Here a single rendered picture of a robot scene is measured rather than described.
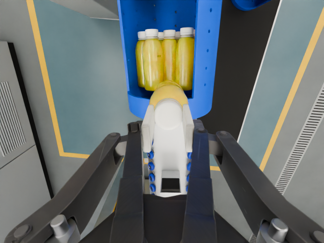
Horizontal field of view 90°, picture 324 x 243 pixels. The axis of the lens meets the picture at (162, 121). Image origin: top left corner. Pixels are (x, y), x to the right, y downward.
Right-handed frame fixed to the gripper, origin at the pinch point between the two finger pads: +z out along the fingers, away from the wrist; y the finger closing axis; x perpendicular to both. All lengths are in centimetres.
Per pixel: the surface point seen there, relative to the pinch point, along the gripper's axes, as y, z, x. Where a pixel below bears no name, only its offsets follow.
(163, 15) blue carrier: -2, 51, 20
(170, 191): 0, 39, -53
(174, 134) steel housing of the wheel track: 2, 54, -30
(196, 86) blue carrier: 7.3, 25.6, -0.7
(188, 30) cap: 5.6, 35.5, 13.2
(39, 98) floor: -142, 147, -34
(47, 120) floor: -142, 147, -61
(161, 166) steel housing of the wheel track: -5, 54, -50
